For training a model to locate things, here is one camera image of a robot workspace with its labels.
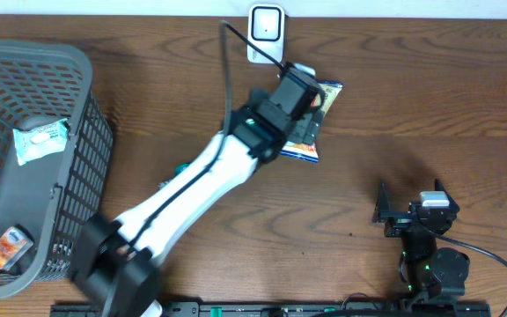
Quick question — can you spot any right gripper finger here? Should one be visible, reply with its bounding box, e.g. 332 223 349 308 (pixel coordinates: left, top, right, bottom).
371 183 390 223
434 179 459 211

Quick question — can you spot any yellow snack bag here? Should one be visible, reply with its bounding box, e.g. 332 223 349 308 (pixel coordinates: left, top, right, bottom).
280 80 343 163

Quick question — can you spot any blue mouthwash bottle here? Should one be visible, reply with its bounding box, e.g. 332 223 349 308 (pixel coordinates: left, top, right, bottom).
158 162 190 190

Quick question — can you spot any green wet wipes pack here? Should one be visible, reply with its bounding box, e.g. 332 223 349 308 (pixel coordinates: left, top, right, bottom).
12 119 69 166

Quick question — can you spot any orange tissue pack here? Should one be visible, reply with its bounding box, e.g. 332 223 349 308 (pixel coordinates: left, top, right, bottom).
0 226 33 271

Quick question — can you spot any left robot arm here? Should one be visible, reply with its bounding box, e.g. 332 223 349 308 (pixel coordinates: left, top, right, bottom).
68 63 325 316

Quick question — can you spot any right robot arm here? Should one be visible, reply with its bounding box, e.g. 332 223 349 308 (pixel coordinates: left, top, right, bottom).
372 180 470 306

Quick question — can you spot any white barcode scanner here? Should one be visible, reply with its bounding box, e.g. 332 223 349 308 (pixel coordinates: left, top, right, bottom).
247 4 285 63

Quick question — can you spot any grey plastic shopping basket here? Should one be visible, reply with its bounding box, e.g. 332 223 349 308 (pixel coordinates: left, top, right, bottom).
0 40 114 299

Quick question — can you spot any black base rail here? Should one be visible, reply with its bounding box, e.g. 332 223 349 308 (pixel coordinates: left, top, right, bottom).
50 300 492 317

